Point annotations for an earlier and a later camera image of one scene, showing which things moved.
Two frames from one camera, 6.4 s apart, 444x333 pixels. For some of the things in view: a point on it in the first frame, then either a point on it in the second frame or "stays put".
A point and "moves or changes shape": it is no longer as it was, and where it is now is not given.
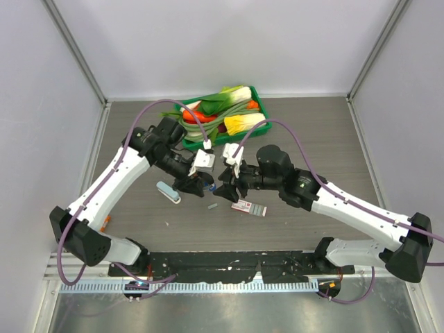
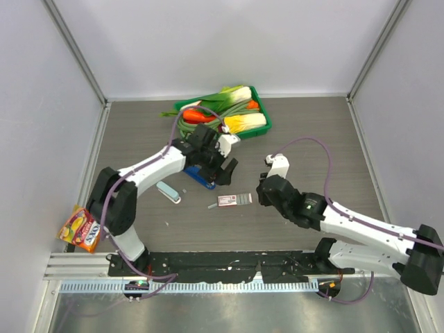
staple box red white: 248,207 moves or changes shape
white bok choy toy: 237,93 stays put
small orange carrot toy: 252,104 stays put
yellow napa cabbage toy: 240,123 stays put
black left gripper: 189,184 to 224,177
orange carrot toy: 201,118 stays put
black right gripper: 227,191 to 262,198
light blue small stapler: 169,192 stays put
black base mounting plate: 273,266 stays put
